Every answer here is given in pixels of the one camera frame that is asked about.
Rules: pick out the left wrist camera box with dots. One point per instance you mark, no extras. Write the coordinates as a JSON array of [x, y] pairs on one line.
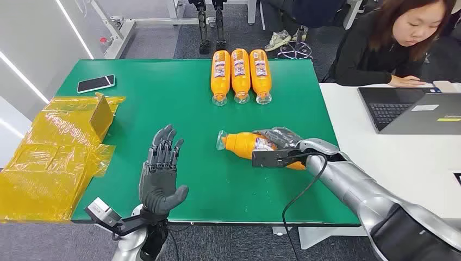
[[102, 213]]

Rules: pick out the person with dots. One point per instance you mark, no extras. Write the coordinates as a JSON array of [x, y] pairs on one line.
[[288, 14], [363, 54]]

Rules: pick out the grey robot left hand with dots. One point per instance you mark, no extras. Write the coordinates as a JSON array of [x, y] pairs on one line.
[[158, 185]]

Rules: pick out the orange juice bottle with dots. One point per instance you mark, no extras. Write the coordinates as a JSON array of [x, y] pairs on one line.
[[260, 74], [220, 74], [243, 144], [240, 72]]

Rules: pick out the pale pink smartphone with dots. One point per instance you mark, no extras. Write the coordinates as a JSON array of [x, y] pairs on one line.
[[445, 86]]

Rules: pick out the grey laptop lid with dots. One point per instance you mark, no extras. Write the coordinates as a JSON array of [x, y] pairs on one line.
[[421, 120]]

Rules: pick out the black robot leg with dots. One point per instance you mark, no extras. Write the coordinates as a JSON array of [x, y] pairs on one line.
[[219, 25], [203, 25]]

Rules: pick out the chrome chair base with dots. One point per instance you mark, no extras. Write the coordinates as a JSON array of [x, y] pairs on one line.
[[295, 50]]

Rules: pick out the white metal stand frame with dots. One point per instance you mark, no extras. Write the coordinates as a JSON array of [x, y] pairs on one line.
[[122, 32]]

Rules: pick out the black object at desk edge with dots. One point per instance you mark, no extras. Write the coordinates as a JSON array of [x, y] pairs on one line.
[[458, 178]]

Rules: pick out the red knob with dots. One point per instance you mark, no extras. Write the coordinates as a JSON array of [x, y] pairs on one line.
[[105, 40]]

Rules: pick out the black smartphone white case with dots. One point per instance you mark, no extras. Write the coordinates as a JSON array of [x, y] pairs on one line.
[[95, 84]]

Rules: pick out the person's hand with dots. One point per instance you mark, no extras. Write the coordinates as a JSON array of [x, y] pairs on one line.
[[407, 81]]

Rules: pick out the black open laptop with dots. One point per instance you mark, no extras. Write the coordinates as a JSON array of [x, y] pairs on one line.
[[389, 108]]

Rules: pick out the green table mat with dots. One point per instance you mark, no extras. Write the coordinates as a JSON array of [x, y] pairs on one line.
[[173, 108]]

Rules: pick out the white table leg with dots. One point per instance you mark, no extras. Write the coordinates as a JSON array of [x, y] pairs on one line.
[[252, 10]]

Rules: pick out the white desk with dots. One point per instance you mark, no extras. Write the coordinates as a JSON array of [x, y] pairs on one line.
[[403, 162]]

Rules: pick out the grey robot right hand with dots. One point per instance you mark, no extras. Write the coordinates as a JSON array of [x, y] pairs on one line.
[[282, 137]]

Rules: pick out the yellow wrapped cardboard box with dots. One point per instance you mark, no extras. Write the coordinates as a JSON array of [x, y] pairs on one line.
[[54, 158]]

